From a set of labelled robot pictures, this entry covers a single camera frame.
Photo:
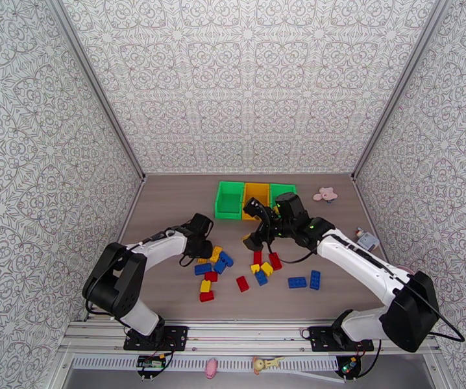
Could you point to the red lego brick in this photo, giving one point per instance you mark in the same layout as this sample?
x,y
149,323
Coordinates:
x,y
211,276
257,258
242,284
206,296
275,261

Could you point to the long yellow lego brick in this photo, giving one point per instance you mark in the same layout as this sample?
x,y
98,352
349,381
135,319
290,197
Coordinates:
x,y
216,254

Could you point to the blue lego brick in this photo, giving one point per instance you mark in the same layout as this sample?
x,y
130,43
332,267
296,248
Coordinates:
x,y
227,259
261,278
203,269
220,267
315,280
297,282

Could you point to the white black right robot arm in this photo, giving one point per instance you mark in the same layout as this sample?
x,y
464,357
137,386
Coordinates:
x,y
358,258

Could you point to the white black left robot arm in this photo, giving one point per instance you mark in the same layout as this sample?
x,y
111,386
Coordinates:
x,y
164,244

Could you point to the yellow plastic bin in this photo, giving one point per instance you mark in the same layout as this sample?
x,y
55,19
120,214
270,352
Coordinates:
x,y
257,191

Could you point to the green plastic bin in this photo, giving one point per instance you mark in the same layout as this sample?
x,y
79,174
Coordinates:
x,y
287,188
231,201

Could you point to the pink plush toy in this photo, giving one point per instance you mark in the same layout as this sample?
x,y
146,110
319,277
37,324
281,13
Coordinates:
x,y
324,194

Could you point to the small white red figure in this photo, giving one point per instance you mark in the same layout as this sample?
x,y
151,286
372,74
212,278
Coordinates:
x,y
360,231

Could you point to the grey blue cube toy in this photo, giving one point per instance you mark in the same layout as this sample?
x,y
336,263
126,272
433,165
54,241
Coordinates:
x,y
369,241

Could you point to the yellow giraffe toy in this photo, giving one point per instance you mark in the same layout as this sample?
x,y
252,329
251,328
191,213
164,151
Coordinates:
x,y
263,364

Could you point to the small pink toy figure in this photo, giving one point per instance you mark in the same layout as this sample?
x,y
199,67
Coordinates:
x,y
211,367

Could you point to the small green circuit board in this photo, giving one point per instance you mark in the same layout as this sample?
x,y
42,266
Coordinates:
x,y
348,365
151,362

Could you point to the long aluminium mounting rail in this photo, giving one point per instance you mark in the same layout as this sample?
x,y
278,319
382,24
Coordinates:
x,y
249,333

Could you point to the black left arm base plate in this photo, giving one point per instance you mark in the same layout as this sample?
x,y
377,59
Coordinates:
x,y
174,337

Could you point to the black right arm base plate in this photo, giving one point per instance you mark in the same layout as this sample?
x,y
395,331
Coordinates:
x,y
318,339

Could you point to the aluminium frame post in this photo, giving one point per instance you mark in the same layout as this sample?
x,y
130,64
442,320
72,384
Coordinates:
x,y
399,84
95,84

